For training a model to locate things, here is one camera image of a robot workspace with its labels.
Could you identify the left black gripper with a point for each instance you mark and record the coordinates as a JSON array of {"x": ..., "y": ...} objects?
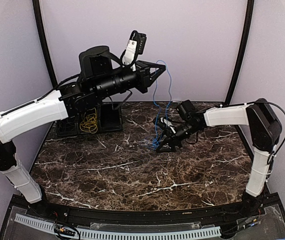
[{"x": 146, "y": 78}]

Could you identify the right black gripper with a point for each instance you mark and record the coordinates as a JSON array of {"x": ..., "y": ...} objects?
[{"x": 173, "y": 141}]

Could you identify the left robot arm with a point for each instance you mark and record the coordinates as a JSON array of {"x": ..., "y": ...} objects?
[{"x": 102, "y": 75}]

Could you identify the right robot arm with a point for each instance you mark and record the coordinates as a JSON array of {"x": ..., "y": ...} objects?
[{"x": 264, "y": 125}]

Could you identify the black three-compartment tray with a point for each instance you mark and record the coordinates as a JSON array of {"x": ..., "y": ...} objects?
[{"x": 103, "y": 118}]

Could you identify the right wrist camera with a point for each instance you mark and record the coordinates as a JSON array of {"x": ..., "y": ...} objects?
[{"x": 164, "y": 124}]

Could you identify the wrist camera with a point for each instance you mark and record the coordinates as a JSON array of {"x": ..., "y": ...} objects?
[
  {"x": 135, "y": 46},
  {"x": 164, "y": 124}
]

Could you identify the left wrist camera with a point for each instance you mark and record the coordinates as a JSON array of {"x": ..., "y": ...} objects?
[{"x": 135, "y": 46}]

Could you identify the black front rail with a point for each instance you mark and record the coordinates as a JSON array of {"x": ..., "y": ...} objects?
[{"x": 84, "y": 216}]

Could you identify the right black frame post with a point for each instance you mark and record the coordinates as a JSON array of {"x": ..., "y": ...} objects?
[{"x": 241, "y": 51}]

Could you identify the black frame post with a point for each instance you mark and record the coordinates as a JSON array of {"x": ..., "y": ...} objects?
[
  {"x": 43, "y": 42},
  {"x": 241, "y": 51}
]

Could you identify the white slotted cable duct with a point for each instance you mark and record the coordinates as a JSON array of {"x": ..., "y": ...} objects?
[{"x": 85, "y": 233}]

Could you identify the left black frame post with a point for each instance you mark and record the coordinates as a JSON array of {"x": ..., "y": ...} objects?
[{"x": 43, "y": 42}]

